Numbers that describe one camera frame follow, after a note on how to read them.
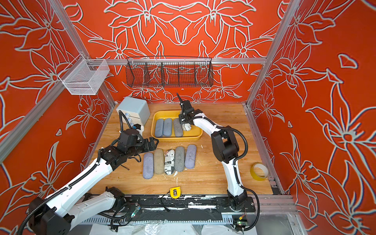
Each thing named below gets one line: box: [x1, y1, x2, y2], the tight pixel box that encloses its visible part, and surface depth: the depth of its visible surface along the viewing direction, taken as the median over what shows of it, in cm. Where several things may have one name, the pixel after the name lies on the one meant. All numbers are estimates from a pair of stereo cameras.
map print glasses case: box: [182, 123, 192, 131], surface depth 97 cm
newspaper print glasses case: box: [164, 149, 175, 176], surface depth 86 cm
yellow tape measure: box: [169, 186, 181, 199], surface depth 77 cm
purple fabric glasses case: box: [142, 152, 154, 180], surface depth 85 cm
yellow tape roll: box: [250, 162, 269, 182], surface depth 85 cm
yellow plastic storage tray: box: [151, 124, 203, 142], surface depth 98 cm
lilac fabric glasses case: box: [184, 144, 197, 169], surface depth 89 cm
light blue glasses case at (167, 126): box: [162, 117, 173, 137], surface depth 102 cm
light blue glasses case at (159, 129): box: [155, 118, 165, 138], surface depth 103 cm
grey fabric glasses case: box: [173, 117, 184, 138], surface depth 102 cm
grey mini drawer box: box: [116, 96, 151, 127], surface depth 100 cm
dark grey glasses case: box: [174, 145, 186, 172], surface depth 87 cm
